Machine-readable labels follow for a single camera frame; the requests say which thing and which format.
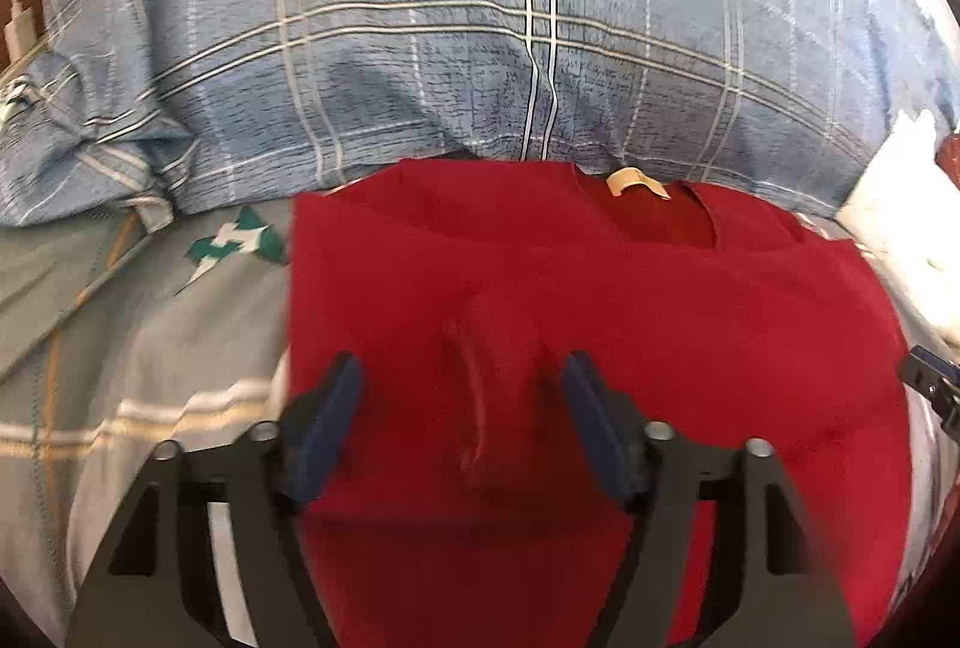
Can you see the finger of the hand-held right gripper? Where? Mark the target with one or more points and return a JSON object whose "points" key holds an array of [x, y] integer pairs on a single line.
{"points": [[926, 370]]}

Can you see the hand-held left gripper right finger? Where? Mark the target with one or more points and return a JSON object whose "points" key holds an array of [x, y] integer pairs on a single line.
{"points": [[600, 423]]}

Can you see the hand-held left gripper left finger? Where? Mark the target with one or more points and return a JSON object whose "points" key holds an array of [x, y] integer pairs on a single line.
{"points": [[330, 423]]}

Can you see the red shirt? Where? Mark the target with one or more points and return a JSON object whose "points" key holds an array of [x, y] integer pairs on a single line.
{"points": [[675, 318]]}

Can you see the white leaf print pillow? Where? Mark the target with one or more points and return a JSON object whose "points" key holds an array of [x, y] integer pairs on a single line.
{"points": [[900, 205]]}

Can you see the grey striped bed sheet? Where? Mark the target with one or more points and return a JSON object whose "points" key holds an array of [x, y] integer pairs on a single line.
{"points": [[150, 333]]}

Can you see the red plastic bag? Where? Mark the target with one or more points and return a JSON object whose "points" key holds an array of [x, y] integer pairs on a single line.
{"points": [[951, 160]]}

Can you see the white charger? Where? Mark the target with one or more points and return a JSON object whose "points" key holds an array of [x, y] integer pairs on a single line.
{"points": [[19, 29]]}

